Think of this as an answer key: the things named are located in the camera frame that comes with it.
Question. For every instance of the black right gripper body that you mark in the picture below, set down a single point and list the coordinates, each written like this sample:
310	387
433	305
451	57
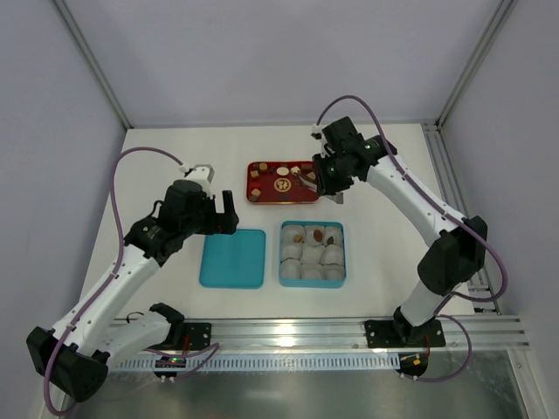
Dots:
327	184

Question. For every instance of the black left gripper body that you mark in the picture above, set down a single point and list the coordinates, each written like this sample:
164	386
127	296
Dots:
217	219

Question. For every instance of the metal serving tongs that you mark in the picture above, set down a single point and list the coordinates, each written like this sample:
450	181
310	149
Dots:
314	186

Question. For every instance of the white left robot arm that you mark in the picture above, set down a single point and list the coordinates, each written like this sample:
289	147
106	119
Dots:
77	353

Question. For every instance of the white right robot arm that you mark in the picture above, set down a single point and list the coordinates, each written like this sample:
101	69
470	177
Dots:
454	242

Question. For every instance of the red rectangular tray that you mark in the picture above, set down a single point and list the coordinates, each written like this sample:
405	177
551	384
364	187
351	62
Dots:
272	185

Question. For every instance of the teal box lid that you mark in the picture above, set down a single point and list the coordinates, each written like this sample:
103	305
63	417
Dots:
235	261

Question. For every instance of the white paper cup liner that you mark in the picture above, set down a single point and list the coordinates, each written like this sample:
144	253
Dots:
291	230

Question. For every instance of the brown edged paper liner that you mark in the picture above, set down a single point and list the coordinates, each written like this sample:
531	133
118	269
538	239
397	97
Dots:
333	255

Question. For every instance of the teal square box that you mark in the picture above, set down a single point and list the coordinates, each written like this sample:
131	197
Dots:
299	264

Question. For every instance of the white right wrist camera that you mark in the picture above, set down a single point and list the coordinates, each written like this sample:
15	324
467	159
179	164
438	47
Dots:
316	132

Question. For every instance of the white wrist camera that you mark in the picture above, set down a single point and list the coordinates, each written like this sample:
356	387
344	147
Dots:
316	132
201	174

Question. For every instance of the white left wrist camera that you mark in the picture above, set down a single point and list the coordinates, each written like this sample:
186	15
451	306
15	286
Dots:
201	174

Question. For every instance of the aluminium frame post left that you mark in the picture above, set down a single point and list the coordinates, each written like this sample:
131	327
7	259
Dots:
71	26

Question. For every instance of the aluminium frame post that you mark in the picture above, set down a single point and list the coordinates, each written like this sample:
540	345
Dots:
71	26
483	46

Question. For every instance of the aluminium frame post right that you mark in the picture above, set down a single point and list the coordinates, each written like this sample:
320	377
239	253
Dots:
483	46

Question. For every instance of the aluminium mounting rail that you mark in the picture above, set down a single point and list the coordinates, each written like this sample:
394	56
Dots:
486	332

